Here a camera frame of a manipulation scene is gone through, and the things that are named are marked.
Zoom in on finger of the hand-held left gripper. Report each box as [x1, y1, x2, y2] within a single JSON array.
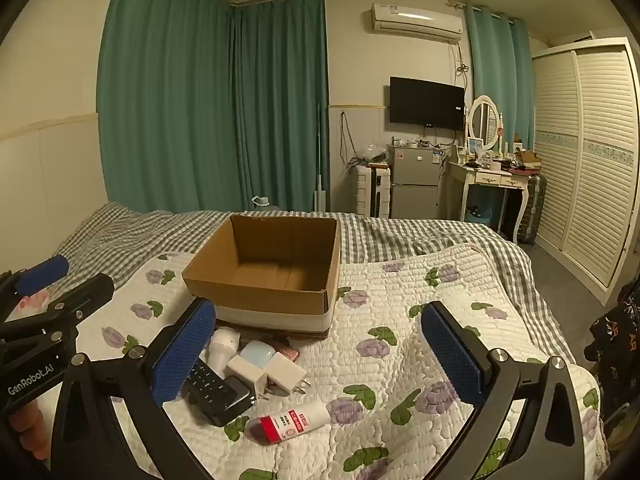
[[0, 255, 70, 311], [0, 273, 115, 343]]

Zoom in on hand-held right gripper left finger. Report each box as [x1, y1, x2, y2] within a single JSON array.
[[50, 299, 217, 480]]

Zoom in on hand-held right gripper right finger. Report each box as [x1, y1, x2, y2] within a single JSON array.
[[420, 301, 601, 480]]

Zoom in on black remote control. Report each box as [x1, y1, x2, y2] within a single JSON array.
[[182, 358, 236, 413]]

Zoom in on white rounded bottle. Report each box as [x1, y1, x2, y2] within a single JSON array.
[[207, 326, 241, 368]]

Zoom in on white charger plug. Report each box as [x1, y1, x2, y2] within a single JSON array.
[[262, 352, 311, 401], [226, 355, 268, 403]]

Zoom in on light blue case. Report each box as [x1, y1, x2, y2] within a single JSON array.
[[239, 340, 277, 368]]

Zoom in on cardboard box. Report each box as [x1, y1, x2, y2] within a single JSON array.
[[181, 214, 342, 333]]

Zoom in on white tube with red label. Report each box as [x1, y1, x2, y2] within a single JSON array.
[[245, 399, 331, 447]]

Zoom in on person's left hand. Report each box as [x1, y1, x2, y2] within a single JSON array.
[[7, 402, 53, 461]]

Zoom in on white floral quilt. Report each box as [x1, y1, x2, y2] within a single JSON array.
[[37, 244, 611, 480]]

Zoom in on grey checked blanket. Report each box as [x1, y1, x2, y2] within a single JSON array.
[[52, 202, 581, 361]]

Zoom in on blue bin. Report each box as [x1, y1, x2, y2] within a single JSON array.
[[464, 202, 496, 223]]

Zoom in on dark floral clothing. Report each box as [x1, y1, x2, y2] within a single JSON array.
[[590, 280, 640, 421]]

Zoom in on grey suitcase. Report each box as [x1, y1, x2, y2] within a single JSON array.
[[515, 172, 547, 246]]

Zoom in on small grey fridge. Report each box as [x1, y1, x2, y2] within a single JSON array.
[[389, 144, 443, 220]]

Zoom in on white dressing table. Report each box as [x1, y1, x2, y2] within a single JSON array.
[[447, 157, 531, 243]]

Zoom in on white suitcase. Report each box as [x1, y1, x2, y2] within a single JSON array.
[[356, 164, 392, 218]]

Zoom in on wide green curtain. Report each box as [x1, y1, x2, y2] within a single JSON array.
[[96, 0, 236, 213]]

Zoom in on white louvred wardrobe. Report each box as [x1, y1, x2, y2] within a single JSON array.
[[530, 37, 640, 306]]

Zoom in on white oval mirror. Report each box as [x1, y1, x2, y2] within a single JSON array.
[[466, 95, 503, 153]]

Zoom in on green corner curtain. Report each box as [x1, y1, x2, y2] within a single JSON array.
[[230, 0, 330, 211]]

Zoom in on narrow green window curtain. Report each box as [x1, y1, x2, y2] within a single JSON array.
[[465, 5, 536, 151]]

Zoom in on white air conditioner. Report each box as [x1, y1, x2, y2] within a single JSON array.
[[371, 2, 463, 43]]

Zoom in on hanging black cable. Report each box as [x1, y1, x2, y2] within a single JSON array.
[[339, 111, 361, 167]]

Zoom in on black wall television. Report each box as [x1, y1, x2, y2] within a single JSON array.
[[389, 76, 466, 131]]

